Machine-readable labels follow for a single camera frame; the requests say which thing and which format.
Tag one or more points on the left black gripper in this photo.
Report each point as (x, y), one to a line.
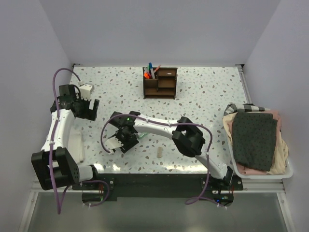
(89, 114)

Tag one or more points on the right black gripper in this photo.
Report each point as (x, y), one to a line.
(128, 145)

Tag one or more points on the blue capped white marker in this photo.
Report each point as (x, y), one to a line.
(151, 70)

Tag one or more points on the brown wooden desk organizer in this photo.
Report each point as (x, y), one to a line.
(163, 86)

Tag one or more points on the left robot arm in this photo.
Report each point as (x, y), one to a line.
(57, 159)

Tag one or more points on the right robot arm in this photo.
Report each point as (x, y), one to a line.
(191, 139)

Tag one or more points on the green transparent tube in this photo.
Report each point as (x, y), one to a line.
(142, 135)

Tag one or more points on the beige eraser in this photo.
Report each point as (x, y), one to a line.
(159, 152)

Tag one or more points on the black white striped cloth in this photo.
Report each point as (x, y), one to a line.
(247, 107)

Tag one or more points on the dark grey dotted cloth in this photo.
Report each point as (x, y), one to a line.
(254, 140)

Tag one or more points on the white laundry tray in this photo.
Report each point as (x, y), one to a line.
(288, 171)

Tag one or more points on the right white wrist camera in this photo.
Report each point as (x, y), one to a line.
(112, 144)

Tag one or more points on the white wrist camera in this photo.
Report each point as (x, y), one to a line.
(112, 144)
(85, 91)

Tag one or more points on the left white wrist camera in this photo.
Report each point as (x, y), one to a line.
(85, 91)

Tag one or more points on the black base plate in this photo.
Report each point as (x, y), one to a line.
(225, 196)

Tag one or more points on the aluminium frame rail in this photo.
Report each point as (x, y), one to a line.
(188, 182)

